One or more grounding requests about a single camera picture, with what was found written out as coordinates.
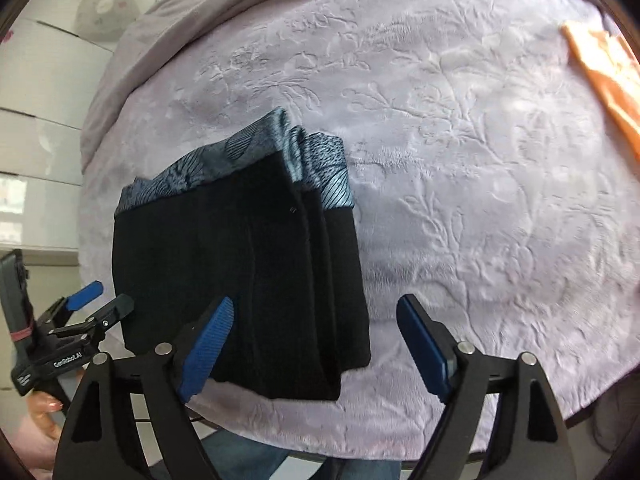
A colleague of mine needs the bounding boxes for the white glossy wardrobe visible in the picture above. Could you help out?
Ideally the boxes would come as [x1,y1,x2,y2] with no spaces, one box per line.
[0,0,151,256]

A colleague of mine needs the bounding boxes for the covered round fan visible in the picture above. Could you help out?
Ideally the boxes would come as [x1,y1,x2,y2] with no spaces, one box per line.
[74,0,140,42]

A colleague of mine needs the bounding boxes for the black pants grey patterned trim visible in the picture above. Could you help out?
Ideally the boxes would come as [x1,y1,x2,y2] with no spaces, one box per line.
[112,108,371,401]

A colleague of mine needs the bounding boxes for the left hand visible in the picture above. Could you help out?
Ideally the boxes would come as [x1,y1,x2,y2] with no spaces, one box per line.
[9,391,62,479]

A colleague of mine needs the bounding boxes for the orange cloth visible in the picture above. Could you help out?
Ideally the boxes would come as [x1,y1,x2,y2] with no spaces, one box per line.
[561,24,640,158]

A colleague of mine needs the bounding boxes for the blue jeans legs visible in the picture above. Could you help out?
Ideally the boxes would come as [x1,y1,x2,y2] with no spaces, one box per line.
[201,429,401,480]

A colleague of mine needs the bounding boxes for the lilac embossed bed blanket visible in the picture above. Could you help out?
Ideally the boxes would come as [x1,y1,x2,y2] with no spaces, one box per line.
[79,0,639,460]

